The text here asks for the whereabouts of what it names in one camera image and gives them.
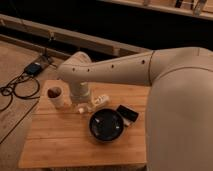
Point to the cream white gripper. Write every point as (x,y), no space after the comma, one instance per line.
(80,93)

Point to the dark ceramic bowl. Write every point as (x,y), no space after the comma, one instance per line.
(106,125)

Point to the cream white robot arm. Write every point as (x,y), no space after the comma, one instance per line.
(179,111)

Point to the white cup with dark drink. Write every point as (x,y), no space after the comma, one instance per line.
(55,95)

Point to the wooden table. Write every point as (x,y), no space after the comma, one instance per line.
(61,138)

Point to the black rectangular phone-like device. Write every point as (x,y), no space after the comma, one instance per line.
(128,115)

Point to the black power adapter box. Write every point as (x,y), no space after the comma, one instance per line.
(38,65)

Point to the wooden ledge rail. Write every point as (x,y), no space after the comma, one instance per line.
(77,39)

